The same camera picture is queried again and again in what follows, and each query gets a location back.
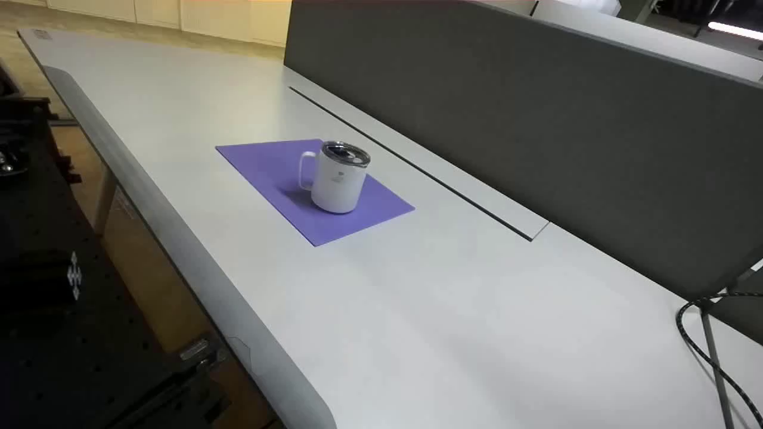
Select clear round mug lid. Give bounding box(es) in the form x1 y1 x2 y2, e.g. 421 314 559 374
320 138 374 168

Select purple rectangular mat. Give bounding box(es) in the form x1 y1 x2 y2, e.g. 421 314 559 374
213 138 417 249

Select gray desk partition panel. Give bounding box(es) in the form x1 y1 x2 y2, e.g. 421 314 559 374
280 0 763 345

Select light wooden cabinets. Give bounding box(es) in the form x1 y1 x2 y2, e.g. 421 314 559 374
0 0 294 49

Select gray metal table leg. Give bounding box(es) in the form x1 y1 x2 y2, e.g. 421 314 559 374
89 168 122 237

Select black perforated robot cart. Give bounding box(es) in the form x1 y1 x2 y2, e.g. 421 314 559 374
0 61 232 429

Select gray metal stand rod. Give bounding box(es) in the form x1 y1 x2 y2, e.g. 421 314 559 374
695 302 739 429

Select white mug with handle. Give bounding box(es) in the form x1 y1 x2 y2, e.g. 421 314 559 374
294 140 371 215

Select gray desk cable flap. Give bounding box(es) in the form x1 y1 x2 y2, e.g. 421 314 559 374
286 65 551 243

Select thin black cable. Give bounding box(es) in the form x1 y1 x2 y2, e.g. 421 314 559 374
675 295 763 429

